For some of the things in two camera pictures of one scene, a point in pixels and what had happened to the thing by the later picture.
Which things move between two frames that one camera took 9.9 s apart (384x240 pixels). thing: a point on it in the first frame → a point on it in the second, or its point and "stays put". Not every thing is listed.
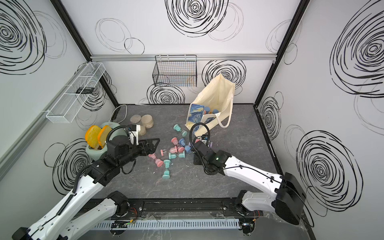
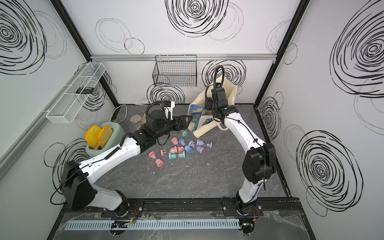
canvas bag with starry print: [214, 101] stays put
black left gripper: [151, 149] → [183, 126]
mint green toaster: [98, 153] stays put
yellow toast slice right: [104, 134] stays put
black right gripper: [196, 160] → [208, 102]
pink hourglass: [174, 140] stays put
